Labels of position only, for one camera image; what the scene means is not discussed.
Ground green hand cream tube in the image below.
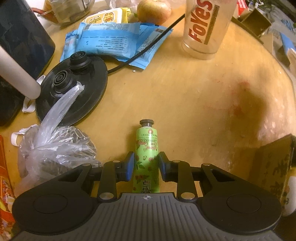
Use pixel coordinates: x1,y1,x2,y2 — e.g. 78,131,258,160
132,119,159,193

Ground white round disc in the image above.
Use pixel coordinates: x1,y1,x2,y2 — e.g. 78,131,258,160
282,176,296,216

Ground clear shaker bottle grey lid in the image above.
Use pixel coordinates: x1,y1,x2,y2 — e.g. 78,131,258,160
183,0,237,60

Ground clear plastic bag of seeds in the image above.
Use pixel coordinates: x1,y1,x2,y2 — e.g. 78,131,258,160
14,81,102,197

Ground black kettle base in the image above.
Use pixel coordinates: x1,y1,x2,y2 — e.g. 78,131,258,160
36,51,108,126

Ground orange snack bag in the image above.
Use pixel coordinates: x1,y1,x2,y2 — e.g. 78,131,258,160
0,136,15,240

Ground blue snack packets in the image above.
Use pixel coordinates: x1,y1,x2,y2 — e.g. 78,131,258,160
60,22,172,70

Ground yellow snack packet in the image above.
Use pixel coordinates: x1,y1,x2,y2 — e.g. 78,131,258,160
82,8,132,24

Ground yellow onion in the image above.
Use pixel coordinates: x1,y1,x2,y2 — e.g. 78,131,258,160
137,1,171,25

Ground black air fryer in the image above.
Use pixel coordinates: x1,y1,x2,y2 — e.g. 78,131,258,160
1,0,55,126

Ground glass bowl with items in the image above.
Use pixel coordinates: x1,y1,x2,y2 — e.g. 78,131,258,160
31,0,94,26

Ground grey air fryer handle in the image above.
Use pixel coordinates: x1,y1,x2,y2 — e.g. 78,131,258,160
1,47,41,99

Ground black kettle cable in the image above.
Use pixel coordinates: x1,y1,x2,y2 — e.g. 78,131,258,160
107,14,186,75

